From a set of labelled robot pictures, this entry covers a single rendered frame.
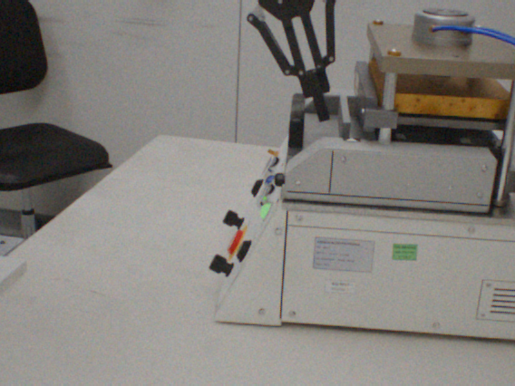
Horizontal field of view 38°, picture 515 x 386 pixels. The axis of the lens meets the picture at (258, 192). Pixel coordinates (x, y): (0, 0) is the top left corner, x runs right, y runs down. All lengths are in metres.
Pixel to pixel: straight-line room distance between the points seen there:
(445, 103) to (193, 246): 0.48
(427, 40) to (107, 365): 0.57
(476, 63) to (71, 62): 2.05
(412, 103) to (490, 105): 0.10
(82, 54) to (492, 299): 2.04
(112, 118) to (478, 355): 2.01
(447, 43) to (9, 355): 0.67
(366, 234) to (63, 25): 2.01
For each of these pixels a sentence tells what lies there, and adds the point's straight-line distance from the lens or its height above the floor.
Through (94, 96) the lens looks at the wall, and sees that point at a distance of 2.80.
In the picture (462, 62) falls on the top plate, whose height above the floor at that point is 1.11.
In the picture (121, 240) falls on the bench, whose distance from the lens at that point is 1.24.
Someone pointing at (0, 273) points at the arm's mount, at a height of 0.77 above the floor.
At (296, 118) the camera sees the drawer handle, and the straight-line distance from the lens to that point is 0.99.
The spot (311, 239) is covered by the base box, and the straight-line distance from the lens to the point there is 0.94.
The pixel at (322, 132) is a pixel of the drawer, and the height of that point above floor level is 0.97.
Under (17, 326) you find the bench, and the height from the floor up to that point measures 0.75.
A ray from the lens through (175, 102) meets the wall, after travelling 2.68.
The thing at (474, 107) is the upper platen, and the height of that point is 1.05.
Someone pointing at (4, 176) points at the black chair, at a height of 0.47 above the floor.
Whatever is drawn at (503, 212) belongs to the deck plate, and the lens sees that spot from 0.97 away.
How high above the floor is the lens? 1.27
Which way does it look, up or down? 21 degrees down
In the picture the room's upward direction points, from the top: 3 degrees clockwise
